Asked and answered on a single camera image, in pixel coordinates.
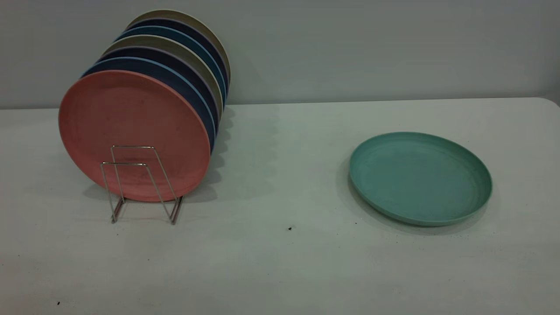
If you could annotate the dark purple plate lavender rim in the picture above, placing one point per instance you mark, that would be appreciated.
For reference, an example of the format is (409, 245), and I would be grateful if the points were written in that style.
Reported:
(197, 32)
(176, 63)

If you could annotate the teal blue round plate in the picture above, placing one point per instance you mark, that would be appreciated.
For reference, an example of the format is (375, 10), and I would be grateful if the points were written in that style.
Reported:
(188, 39)

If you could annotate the beige round plate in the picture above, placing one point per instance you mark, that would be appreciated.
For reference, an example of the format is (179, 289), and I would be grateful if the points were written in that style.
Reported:
(175, 45)
(192, 17)

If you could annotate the pink round plate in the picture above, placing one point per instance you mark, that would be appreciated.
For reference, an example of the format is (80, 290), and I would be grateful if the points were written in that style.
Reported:
(131, 118)

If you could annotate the navy plate light-blue rim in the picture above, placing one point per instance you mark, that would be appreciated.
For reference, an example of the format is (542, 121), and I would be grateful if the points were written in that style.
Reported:
(184, 85)

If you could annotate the green round plate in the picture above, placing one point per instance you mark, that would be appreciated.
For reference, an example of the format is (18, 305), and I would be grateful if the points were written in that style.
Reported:
(420, 179)

